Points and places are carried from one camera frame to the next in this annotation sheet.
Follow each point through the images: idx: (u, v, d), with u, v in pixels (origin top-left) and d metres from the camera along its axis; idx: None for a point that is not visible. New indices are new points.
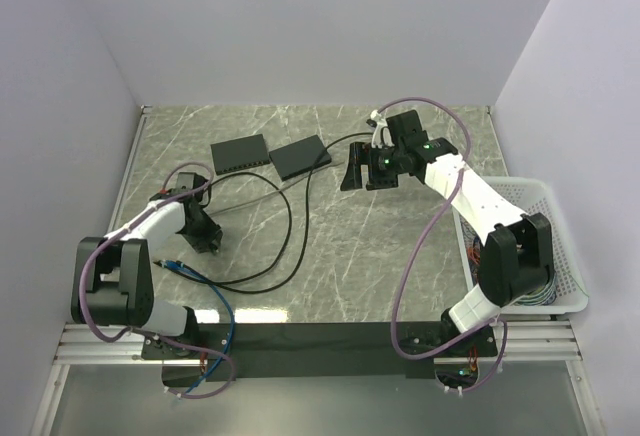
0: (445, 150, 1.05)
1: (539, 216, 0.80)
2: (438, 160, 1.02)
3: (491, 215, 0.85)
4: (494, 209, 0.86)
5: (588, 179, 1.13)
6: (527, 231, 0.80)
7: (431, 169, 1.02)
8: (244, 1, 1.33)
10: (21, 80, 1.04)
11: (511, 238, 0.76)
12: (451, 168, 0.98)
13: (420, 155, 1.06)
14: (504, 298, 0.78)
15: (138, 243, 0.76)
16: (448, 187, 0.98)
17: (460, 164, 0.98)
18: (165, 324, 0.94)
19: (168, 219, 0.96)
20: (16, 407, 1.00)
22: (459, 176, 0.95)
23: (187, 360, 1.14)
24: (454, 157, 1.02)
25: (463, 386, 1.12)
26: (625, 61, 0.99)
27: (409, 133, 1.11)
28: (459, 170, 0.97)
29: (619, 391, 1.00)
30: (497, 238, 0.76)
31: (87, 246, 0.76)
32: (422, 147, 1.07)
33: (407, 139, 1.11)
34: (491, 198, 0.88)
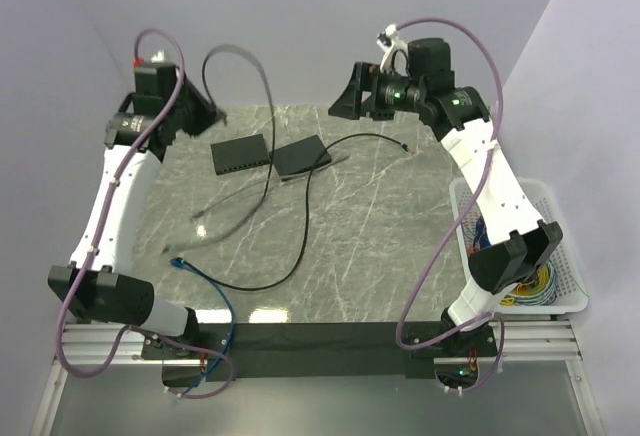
0: (475, 111, 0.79)
1: (555, 226, 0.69)
2: (466, 125, 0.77)
3: (511, 220, 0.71)
4: (514, 211, 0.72)
5: (587, 178, 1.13)
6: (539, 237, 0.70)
7: (454, 136, 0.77)
8: (244, 1, 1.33)
10: (21, 79, 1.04)
11: (522, 247, 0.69)
12: (479, 143, 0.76)
13: (445, 108, 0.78)
14: (493, 285, 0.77)
15: (113, 283, 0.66)
16: (468, 162, 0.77)
17: (490, 139, 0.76)
18: (167, 321, 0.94)
19: (139, 185, 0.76)
20: (16, 407, 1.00)
22: (487, 163, 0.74)
23: (187, 360, 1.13)
24: (484, 123, 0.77)
25: (463, 386, 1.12)
26: (624, 59, 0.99)
27: (434, 72, 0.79)
28: (487, 148, 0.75)
29: (620, 391, 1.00)
30: (509, 248, 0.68)
31: (56, 281, 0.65)
32: (449, 100, 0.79)
33: (430, 81, 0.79)
34: (514, 192, 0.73)
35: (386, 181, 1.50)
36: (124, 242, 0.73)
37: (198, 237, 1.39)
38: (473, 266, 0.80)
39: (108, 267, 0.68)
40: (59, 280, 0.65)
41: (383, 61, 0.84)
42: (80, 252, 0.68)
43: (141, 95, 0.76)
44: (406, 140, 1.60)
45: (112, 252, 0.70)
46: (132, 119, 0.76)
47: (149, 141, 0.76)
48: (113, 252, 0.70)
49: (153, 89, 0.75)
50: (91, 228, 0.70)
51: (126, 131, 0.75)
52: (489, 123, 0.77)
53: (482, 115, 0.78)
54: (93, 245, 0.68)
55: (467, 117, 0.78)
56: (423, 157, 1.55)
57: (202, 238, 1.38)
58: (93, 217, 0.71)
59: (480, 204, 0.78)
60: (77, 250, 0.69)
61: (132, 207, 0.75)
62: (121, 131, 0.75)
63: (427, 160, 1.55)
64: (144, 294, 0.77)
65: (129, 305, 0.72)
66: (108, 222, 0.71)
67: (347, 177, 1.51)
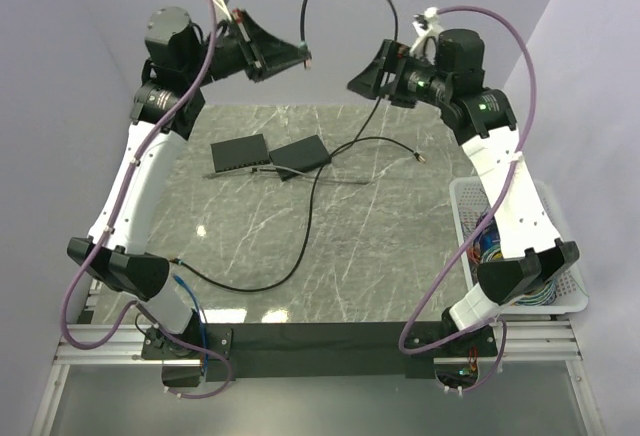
0: (502, 118, 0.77)
1: (572, 246, 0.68)
2: (491, 134, 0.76)
3: (529, 237, 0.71)
4: (532, 227, 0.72)
5: (587, 179, 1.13)
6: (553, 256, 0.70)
7: (477, 143, 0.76)
8: (243, 1, 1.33)
10: (21, 78, 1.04)
11: (535, 267, 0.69)
12: (502, 153, 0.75)
13: (471, 112, 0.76)
14: (500, 298, 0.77)
15: (126, 260, 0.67)
16: (487, 171, 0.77)
17: (514, 151, 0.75)
18: (168, 316, 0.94)
19: (162, 163, 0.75)
20: (16, 407, 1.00)
22: (509, 175, 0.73)
23: (187, 360, 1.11)
24: (509, 132, 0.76)
25: (463, 386, 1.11)
26: (625, 59, 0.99)
27: (463, 70, 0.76)
28: (510, 160, 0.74)
29: (620, 391, 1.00)
30: (524, 267, 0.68)
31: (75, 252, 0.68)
32: (476, 104, 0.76)
33: (458, 80, 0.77)
34: (533, 207, 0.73)
35: (386, 181, 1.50)
36: (140, 221, 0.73)
37: (198, 237, 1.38)
38: (482, 273, 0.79)
39: (120, 248, 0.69)
40: (76, 249, 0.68)
41: (415, 45, 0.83)
42: (96, 228, 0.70)
43: (160, 65, 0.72)
44: (406, 139, 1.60)
45: (126, 232, 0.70)
46: (159, 93, 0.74)
47: (173, 122, 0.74)
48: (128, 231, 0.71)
49: (170, 59, 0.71)
50: (110, 204, 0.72)
51: (152, 106, 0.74)
52: (515, 133, 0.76)
53: (509, 124, 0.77)
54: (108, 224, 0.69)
55: (492, 124, 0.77)
56: (423, 157, 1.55)
57: (202, 238, 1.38)
58: (114, 193, 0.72)
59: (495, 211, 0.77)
60: (95, 226, 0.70)
61: (152, 187, 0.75)
62: (147, 105, 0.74)
63: (427, 159, 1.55)
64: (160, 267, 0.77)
65: (144, 284, 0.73)
66: (126, 200, 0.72)
67: (347, 177, 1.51)
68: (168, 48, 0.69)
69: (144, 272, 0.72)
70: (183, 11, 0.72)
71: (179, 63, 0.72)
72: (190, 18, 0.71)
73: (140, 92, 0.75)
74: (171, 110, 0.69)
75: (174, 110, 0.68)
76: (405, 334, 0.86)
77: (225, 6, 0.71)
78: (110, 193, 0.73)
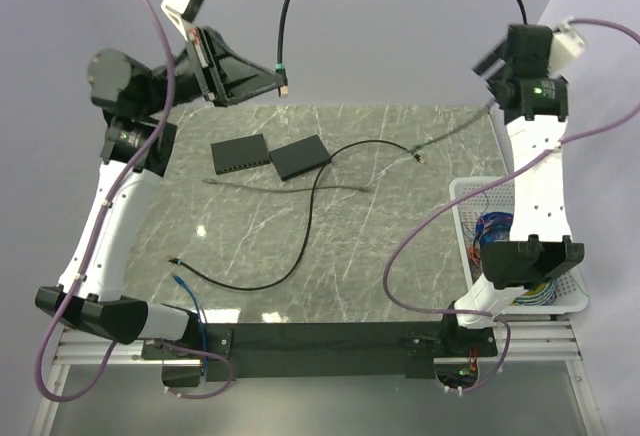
0: (554, 106, 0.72)
1: (579, 244, 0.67)
2: (536, 118, 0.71)
3: (538, 225, 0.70)
4: (544, 217, 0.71)
5: (585, 177, 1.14)
6: (558, 250, 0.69)
7: (519, 124, 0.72)
8: (243, 0, 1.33)
10: (21, 78, 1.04)
11: (536, 252, 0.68)
12: (540, 140, 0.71)
13: (522, 92, 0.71)
14: (496, 280, 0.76)
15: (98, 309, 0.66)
16: (519, 152, 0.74)
17: (554, 141, 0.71)
18: (169, 318, 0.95)
19: (136, 202, 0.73)
20: (16, 407, 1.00)
22: (540, 158, 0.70)
23: (187, 360, 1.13)
24: (553, 122, 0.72)
25: (463, 386, 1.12)
26: (625, 59, 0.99)
27: (525, 56, 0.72)
28: (545, 149, 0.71)
29: (619, 391, 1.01)
30: (522, 248, 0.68)
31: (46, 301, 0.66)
32: (532, 86, 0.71)
33: (518, 63, 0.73)
34: (554, 199, 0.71)
35: (386, 181, 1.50)
36: (115, 261, 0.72)
37: (198, 237, 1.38)
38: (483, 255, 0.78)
39: (93, 297, 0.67)
40: (46, 302, 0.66)
41: None
42: (67, 277, 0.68)
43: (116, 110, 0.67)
44: (406, 140, 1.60)
45: (98, 280, 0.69)
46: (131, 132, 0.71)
47: (146, 160, 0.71)
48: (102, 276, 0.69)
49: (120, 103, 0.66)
50: (82, 251, 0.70)
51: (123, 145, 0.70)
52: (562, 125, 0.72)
53: (560, 114, 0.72)
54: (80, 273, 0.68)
55: (541, 109, 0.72)
56: (423, 157, 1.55)
57: (202, 238, 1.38)
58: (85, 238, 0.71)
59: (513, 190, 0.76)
60: (66, 274, 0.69)
61: (126, 227, 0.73)
62: (120, 143, 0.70)
63: (427, 160, 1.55)
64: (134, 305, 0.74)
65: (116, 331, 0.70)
66: (99, 245, 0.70)
67: (347, 177, 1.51)
68: (116, 103, 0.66)
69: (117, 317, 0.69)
70: (120, 52, 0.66)
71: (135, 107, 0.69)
72: (129, 62, 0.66)
73: (111, 132, 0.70)
74: (141, 152, 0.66)
75: (143, 152, 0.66)
76: (398, 303, 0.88)
77: (181, 22, 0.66)
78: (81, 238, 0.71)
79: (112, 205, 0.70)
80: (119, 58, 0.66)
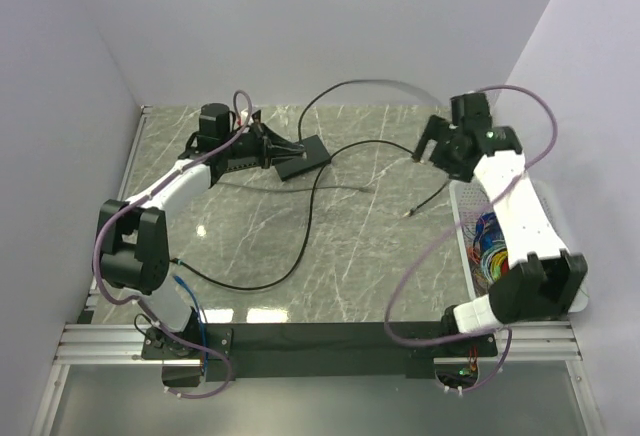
0: (508, 142, 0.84)
1: (576, 257, 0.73)
2: (496, 153, 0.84)
3: (532, 241, 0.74)
4: (535, 234, 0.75)
5: (585, 178, 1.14)
6: (560, 267, 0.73)
7: (484, 163, 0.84)
8: (244, 2, 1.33)
10: (21, 79, 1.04)
11: (540, 271, 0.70)
12: (507, 170, 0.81)
13: (478, 138, 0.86)
14: (507, 315, 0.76)
15: (156, 215, 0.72)
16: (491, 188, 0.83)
17: (518, 168, 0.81)
18: (170, 315, 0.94)
19: (195, 182, 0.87)
20: (16, 407, 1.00)
22: (512, 182, 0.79)
23: (187, 360, 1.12)
24: (516, 155, 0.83)
25: (463, 386, 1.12)
26: (625, 59, 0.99)
27: (470, 115, 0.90)
28: (514, 176, 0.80)
29: (620, 391, 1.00)
30: (526, 270, 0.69)
31: (108, 209, 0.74)
32: (483, 132, 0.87)
33: (467, 122, 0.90)
34: (538, 219, 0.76)
35: (387, 181, 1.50)
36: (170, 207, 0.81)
37: (198, 237, 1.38)
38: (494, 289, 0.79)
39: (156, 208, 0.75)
40: (110, 210, 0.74)
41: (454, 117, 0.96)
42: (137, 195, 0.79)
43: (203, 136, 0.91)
44: (406, 140, 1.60)
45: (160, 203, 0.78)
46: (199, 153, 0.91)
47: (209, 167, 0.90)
48: (162, 204, 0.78)
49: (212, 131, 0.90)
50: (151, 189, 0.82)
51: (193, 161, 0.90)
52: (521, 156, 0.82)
53: (515, 147, 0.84)
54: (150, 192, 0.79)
55: (500, 147, 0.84)
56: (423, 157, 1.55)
57: (202, 238, 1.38)
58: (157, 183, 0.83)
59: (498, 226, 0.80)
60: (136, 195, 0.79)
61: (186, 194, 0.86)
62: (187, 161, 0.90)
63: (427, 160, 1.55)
64: (165, 265, 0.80)
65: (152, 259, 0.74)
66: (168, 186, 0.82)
67: (347, 177, 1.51)
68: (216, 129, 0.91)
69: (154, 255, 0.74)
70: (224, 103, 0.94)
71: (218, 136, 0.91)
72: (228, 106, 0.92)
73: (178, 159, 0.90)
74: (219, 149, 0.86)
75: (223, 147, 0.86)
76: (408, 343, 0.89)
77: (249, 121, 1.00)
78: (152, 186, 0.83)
79: (183, 174, 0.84)
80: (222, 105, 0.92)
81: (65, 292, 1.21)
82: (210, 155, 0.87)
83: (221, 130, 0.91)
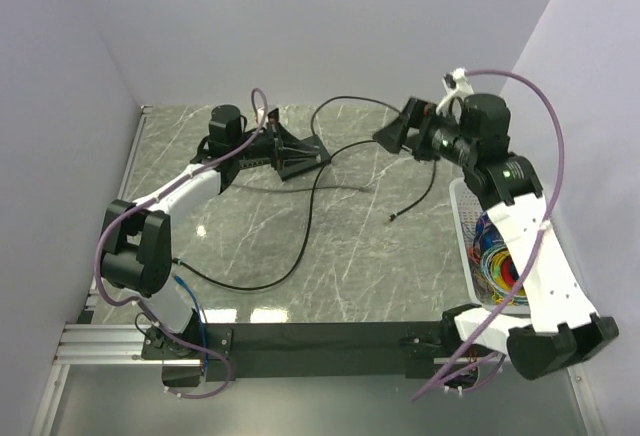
0: (526, 185, 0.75)
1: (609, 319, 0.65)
2: (516, 201, 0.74)
3: (562, 312, 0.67)
4: (564, 300, 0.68)
5: (586, 179, 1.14)
6: (591, 330, 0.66)
7: (502, 210, 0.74)
8: (243, 1, 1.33)
10: (21, 79, 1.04)
11: (571, 343, 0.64)
12: (529, 221, 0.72)
13: (494, 178, 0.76)
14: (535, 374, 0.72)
15: (160, 219, 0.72)
16: (515, 237, 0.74)
17: (541, 218, 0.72)
18: (169, 315, 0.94)
19: (201, 191, 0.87)
20: (16, 408, 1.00)
22: (537, 242, 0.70)
23: (187, 360, 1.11)
24: (536, 199, 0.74)
25: (463, 386, 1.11)
26: (625, 59, 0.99)
27: (487, 139, 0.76)
28: (537, 228, 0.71)
29: (620, 391, 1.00)
30: (559, 346, 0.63)
31: (114, 209, 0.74)
32: (500, 171, 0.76)
33: (482, 148, 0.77)
34: (565, 280, 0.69)
35: (387, 181, 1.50)
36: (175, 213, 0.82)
37: (198, 237, 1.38)
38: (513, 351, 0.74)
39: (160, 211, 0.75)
40: (116, 210, 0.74)
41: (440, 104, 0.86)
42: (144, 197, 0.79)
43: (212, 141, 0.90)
44: None
45: (165, 209, 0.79)
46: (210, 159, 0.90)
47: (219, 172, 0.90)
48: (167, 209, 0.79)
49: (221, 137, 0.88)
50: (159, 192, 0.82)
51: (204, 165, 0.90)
52: (540, 200, 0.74)
53: (534, 190, 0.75)
54: (157, 196, 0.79)
55: (518, 191, 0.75)
56: None
57: (202, 238, 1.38)
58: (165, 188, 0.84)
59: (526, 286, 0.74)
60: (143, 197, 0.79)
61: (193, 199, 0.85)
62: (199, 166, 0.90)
63: None
64: (166, 270, 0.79)
65: (153, 263, 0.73)
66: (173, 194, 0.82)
67: (347, 177, 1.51)
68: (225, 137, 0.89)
69: (156, 258, 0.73)
70: (235, 107, 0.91)
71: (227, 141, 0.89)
72: (238, 111, 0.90)
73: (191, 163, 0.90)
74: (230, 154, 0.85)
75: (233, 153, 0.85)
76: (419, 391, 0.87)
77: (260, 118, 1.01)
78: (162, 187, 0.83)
79: (192, 178, 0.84)
80: (232, 109, 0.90)
81: (65, 292, 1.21)
82: (220, 161, 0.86)
83: (231, 135, 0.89)
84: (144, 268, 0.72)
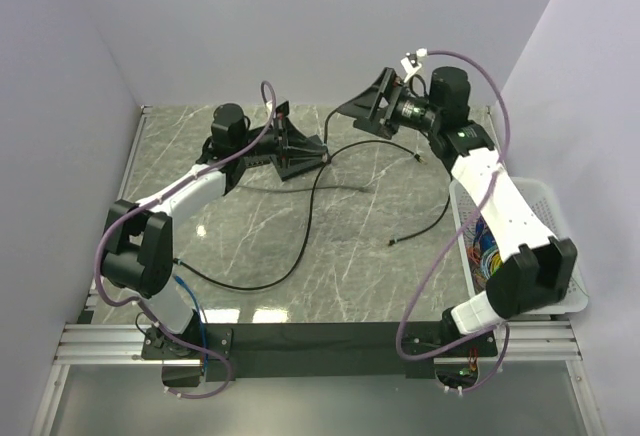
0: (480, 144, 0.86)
1: (566, 241, 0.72)
2: (471, 153, 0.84)
3: (520, 235, 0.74)
4: (522, 226, 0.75)
5: (586, 178, 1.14)
6: (551, 253, 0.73)
7: (460, 163, 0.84)
8: (244, 1, 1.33)
10: (21, 79, 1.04)
11: (534, 262, 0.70)
12: (484, 167, 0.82)
13: (454, 142, 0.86)
14: (510, 311, 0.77)
15: (163, 222, 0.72)
16: (474, 185, 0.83)
17: (495, 164, 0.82)
18: (169, 315, 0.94)
19: (207, 191, 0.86)
20: (16, 407, 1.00)
22: (492, 181, 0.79)
23: (187, 360, 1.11)
24: (489, 152, 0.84)
25: (463, 386, 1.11)
26: (625, 59, 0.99)
27: (450, 108, 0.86)
28: (492, 172, 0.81)
29: (619, 390, 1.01)
30: (521, 262, 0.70)
31: (118, 209, 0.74)
32: (455, 134, 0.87)
33: (445, 115, 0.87)
34: (522, 211, 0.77)
35: (386, 181, 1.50)
36: (179, 214, 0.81)
37: (198, 237, 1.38)
38: (491, 288, 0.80)
39: (163, 213, 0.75)
40: (118, 210, 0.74)
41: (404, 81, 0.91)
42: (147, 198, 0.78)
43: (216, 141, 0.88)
44: (406, 140, 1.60)
45: (168, 210, 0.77)
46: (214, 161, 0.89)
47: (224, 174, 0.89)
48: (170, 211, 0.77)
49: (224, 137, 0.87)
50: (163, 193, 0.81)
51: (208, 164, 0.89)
52: (493, 152, 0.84)
53: (488, 146, 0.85)
54: (160, 197, 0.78)
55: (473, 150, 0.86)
56: (423, 157, 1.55)
57: (202, 238, 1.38)
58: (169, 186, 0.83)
59: (491, 226, 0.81)
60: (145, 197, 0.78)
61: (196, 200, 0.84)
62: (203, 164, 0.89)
63: (427, 159, 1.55)
64: (167, 270, 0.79)
65: (154, 265, 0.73)
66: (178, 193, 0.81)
67: (347, 177, 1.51)
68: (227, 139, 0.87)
69: (157, 260, 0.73)
70: (237, 106, 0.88)
71: (230, 142, 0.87)
72: (241, 112, 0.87)
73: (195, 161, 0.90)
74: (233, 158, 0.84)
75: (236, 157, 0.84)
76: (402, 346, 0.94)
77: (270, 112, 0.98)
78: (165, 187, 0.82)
79: (197, 179, 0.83)
80: (235, 109, 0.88)
81: (65, 292, 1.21)
82: (225, 164, 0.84)
83: (234, 137, 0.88)
84: (144, 270, 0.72)
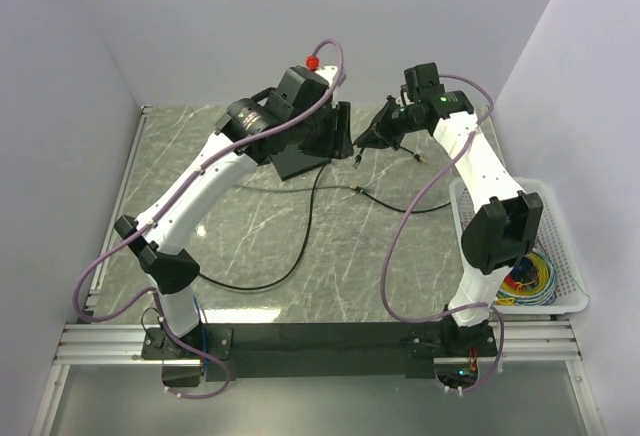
0: (461, 106, 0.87)
1: (534, 195, 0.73)
2: (451, 115, 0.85)
3: (490, 190, 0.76)
4: (493, 182, 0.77)
5: (585, 181, 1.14)
6: (520, 207, 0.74)
7: (441, 124, 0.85)
8: (244, 1, 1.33)
10: (21, 78, 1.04)
11: (503, 213, 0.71)
12: (462, 128, 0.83)
13: (432, 103, 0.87)
14: (480, 261, 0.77)
15: (153, 259, 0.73)
16: (453, 146, 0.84)
17: (472, 125, 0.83)
18: (176, 315, 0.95)
19: (223, 180, 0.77)
20: (16, 408, 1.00)
22: (469, 139, 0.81)
23: (187, 360, 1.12)
24: (468, 115, 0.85)
25: (463, 386, 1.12)
26: (627, 61, 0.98)
27: (424, 85, 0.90)
28: (470, 133, 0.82)
29: (620, 392, 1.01)
30: (490, 211, 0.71)
31: (122, 229, 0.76)
32: (437, 97, 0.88)
33: (421, 91, 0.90)
34: (495, 167, 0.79)
35: (386, 181, 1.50)
36: (183, 226, 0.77)
37: (198, 237, 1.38)
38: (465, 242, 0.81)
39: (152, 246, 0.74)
40: (122, 229, 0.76)
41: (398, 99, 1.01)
42: (144, 217, 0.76)
43: (279, 95, 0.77)
44: (406, 140, 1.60)
45: (160, 237, 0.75)
46: (249, 113, 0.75)
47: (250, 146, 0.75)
48: (161, 239, 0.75)
49: (291, 97, 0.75)
50: (162, 201, 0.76)
51: (237, 122, 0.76)
52: (472, 116, 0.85)
53: (467, 108, 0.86)
54: (153, 220, 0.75)
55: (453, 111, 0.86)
56: (423, 157, 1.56)
57: (202, 238, 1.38)
58: (170, 192, 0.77)
59: (465, 182, 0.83)
60: (145, 214, 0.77)
61: (206, 199, 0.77)
62: (234, 120, 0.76)
63: (427, 160, 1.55)
64: (188, 274, 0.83)
65: (164, 279, 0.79)
66: (176, 205, 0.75)
67: (347, 177, 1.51)
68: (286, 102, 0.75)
69: (164, 276, 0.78)
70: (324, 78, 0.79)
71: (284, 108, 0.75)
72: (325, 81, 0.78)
73: (233, 106, 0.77)
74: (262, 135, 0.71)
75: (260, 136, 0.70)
76: (392, 313, 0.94)
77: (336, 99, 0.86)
78: (168, 190, 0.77)
79: (205, 174, 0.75)
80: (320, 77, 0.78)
81: (65, 292, 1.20)
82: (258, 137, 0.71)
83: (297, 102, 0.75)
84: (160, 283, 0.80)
